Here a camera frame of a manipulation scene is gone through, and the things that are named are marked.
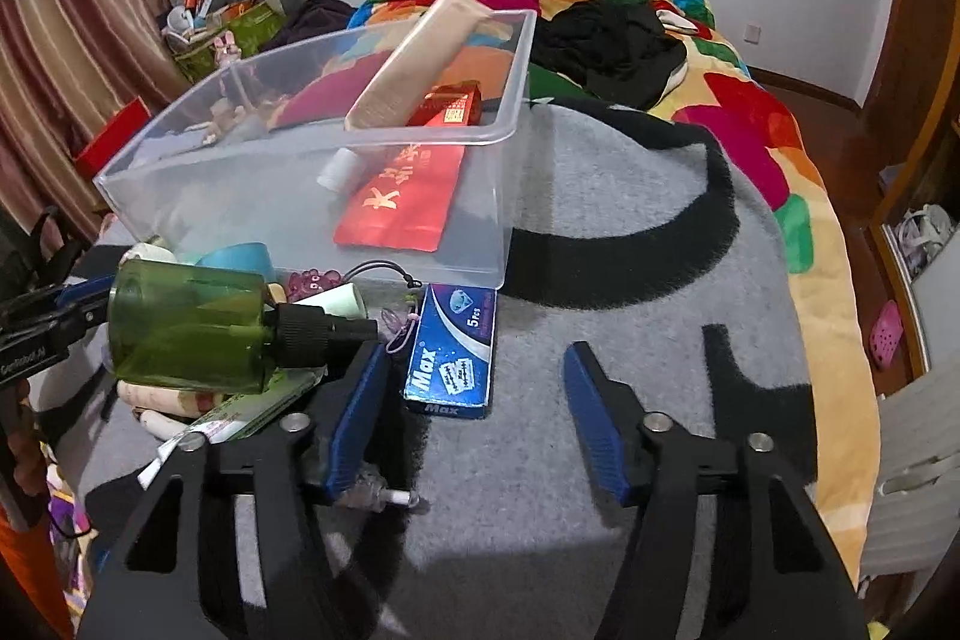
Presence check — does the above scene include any green bag of clutter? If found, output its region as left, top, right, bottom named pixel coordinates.
left=160, top=0, right=286, bottom=85

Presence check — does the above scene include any striped brown curtain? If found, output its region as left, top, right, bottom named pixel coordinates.
left=2, top=0, right=187, bottom=237

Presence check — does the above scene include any pale green tube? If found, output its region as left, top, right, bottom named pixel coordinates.
left=298, top=283, right=368, bottom=320

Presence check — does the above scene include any wooden shelf unit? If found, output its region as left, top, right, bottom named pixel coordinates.
left=862, top=0, right=958, bottom=380

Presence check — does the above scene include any white small bottle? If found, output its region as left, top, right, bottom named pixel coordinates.
left=316, top=148, right=368, bottom=195

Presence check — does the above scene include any red flat box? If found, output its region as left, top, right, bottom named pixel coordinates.
left=73, top=97, right=151, bottom=181

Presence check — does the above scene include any blue Max box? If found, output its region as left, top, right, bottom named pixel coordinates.
left=402, top=284, right=498, bottom=419

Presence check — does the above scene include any red envelope packet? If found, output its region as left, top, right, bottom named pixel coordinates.
left=334, top=145, right=466, bottom=253

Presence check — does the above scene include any clear plastic storage bin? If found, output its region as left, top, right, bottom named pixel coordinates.
left=94, top=11, right=535, bottom=287

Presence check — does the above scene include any red small box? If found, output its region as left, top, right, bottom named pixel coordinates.
left=407, top=81, right=482, bottom=127

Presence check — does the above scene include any colourful patchwork quilt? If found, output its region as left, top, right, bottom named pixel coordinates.
left=350, top=0, right=880, bottom=575

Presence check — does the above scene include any pink crocs shoe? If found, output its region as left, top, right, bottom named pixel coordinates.
left=869, top=301, right=903, bottom=370

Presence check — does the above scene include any green spray bottle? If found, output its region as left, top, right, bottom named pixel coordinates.
left=107, top=259, right=377, bottom=395

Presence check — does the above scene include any dark purple garment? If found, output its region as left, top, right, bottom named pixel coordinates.
left=259, top=0, right=356, bottom=52

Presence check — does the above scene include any white toothpaste tube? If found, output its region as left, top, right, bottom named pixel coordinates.
left=137, top=367, right=327, bottom=491

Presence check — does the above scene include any black clothing pile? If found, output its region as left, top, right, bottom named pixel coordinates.
left=530, top=0, right=688, bottom=110

